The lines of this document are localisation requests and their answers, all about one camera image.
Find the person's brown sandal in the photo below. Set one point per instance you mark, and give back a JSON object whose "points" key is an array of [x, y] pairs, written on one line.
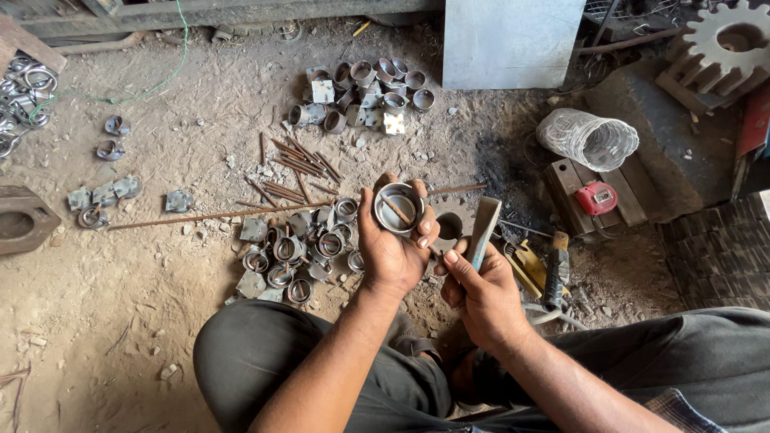
{"points": [[415, 346]]}

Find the clear plastic jar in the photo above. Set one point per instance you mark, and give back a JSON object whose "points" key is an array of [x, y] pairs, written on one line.
{"points": [[586, 139]]}

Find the person's plaid shirt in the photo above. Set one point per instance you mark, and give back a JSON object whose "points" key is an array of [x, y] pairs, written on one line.
{"points": [[683, 415]]}

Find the short rusty pin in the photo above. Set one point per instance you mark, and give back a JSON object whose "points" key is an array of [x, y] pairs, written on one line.
{"points": [[397, 210]]}

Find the rusty metal block with hole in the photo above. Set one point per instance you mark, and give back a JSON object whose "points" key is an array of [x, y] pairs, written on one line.
{"points": [[36, 225]]}

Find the grey metal bar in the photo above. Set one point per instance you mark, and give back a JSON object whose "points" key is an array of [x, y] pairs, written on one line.
{"points": [[486, 222]]}

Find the heap of shiny metal rings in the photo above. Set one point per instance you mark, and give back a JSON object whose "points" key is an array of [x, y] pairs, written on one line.
{"points": [[21, 96]]}

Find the person's left hand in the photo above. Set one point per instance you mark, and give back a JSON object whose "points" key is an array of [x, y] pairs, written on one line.
{"points": [[388, 258]]}

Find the person's right hand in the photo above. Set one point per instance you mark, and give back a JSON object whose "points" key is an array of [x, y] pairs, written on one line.
{"points": [[490, 300]]}

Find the large dark stone block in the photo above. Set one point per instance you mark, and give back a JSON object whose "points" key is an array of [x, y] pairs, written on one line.
{"points": [[661, 138]]}

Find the dark woven mat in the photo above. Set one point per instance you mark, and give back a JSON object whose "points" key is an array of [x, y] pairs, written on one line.
{"points": [[722, 252]]}

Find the yellow metal tool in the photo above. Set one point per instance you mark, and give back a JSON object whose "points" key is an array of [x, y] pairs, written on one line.
{"points": [[529, 264]]}

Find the grey metal sheet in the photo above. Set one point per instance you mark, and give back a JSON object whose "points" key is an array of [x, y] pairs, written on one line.
{"points": [[511, 42]]}

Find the wooden plank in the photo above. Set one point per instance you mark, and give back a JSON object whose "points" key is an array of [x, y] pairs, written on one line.
{"points": [[30, 42]]}

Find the rusty iron bar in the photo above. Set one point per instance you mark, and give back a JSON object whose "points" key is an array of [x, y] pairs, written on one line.
{"points": [[625, 43]]}

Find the yellow pencil stub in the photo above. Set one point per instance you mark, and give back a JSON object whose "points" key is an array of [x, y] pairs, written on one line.
{"points": [[361, 28]]}

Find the red metal object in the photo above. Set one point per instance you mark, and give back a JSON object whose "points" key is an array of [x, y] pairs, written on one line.
{"points": [[755, 126]]}

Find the person's grey trousers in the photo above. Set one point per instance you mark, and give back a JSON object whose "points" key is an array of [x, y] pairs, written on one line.
{"points": [[258, 355]]}

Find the pile of short rusty pins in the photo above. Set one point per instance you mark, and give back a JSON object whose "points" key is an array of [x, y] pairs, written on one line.
{"points": [[298, 162]]}

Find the black welding holder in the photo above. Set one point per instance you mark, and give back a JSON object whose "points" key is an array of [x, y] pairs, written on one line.
{"points": [[556, 273]]}

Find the large toothed gear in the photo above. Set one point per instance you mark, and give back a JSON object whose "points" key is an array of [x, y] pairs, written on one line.
{"points": [[704, 57]]}

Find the dark machine base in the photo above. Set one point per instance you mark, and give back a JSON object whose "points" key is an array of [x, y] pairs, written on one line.
{"points": [[240, 12]]}

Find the dark wooden block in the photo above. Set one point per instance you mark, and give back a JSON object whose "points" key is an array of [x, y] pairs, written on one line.
{"points": [[568, 192]]}

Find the long rusty rod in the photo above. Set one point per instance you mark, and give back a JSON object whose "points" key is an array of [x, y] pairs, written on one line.
{"points": [[210, 215]]}

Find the red tape measure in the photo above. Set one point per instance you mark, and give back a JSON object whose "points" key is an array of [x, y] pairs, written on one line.
{"points": [[595, 198]]}

